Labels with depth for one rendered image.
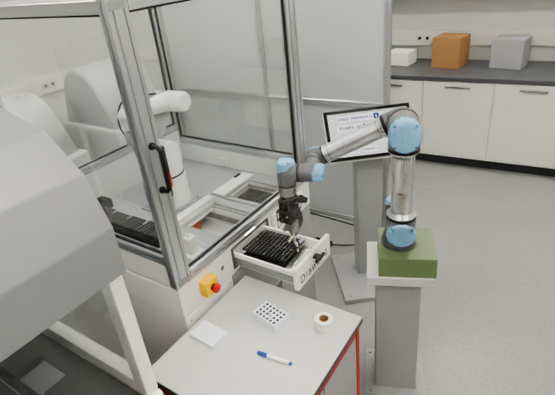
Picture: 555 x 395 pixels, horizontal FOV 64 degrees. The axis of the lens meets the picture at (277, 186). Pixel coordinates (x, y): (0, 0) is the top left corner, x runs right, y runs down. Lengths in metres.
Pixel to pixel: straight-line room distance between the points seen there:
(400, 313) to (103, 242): 1.48
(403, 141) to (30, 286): 1.21
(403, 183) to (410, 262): 0.42
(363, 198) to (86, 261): 2.05
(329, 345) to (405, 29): 4.06
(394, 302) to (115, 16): 1.63
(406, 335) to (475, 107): 2.73
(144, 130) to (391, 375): 1.74
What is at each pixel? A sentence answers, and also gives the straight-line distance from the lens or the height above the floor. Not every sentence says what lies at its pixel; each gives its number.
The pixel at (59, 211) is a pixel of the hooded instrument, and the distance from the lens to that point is 1.13.
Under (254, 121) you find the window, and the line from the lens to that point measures 2.00.
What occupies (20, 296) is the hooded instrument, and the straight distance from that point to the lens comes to 1.11.
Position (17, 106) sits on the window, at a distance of 2.13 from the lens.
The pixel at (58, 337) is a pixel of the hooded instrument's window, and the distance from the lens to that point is 1.22.
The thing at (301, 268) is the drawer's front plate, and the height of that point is 0.91.
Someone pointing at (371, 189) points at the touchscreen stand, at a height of 0.69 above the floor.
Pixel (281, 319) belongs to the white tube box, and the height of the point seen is 0.80.
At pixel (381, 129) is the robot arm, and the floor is 1.42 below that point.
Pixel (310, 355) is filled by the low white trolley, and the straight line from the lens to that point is 1.74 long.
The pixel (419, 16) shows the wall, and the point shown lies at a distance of 5.22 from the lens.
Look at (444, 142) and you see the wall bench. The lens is 4.73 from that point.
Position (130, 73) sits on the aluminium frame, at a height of 1.78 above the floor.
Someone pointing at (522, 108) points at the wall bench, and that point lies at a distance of 4.53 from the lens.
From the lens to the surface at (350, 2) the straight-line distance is 3.29.
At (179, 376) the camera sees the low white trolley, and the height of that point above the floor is 0.76.
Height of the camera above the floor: 2.06
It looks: 27 degrees down
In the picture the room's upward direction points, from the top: 6 degrees counter-clockwise
